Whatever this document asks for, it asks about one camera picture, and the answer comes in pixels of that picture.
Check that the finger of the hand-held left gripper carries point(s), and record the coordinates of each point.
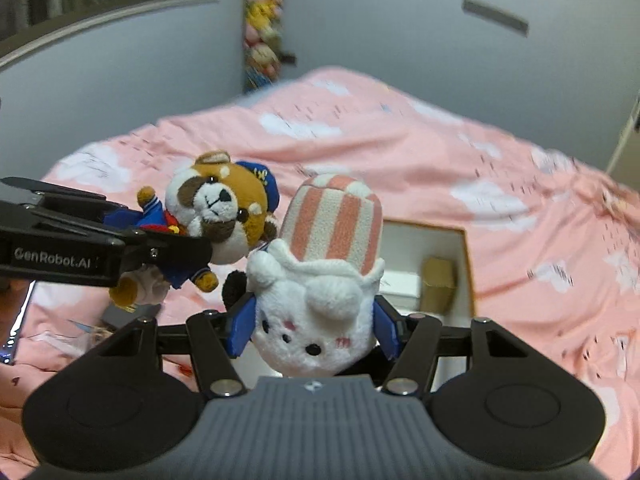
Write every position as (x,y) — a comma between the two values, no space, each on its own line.
(60,205)
(165,257)

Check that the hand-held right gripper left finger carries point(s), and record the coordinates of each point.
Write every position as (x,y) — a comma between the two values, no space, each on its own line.
(242,327)

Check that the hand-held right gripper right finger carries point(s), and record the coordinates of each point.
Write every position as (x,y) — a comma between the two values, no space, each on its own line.
(386,330)

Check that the white plush with striped hat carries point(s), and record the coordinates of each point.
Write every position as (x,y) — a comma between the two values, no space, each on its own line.
(310,320)

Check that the brown bear plush sailor outfit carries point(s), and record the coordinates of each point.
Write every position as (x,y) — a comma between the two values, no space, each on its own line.
(220,200)

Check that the orange cardboard box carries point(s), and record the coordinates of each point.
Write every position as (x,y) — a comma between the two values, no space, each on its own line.
(440,240)

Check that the small brown box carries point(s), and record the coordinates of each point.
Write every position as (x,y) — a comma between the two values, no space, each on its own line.
(439,282)

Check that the pink cloud-print blanket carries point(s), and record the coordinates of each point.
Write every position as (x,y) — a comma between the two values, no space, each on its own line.
(450,160)

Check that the white door frame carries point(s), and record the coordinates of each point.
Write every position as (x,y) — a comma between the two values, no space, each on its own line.
(625,135)

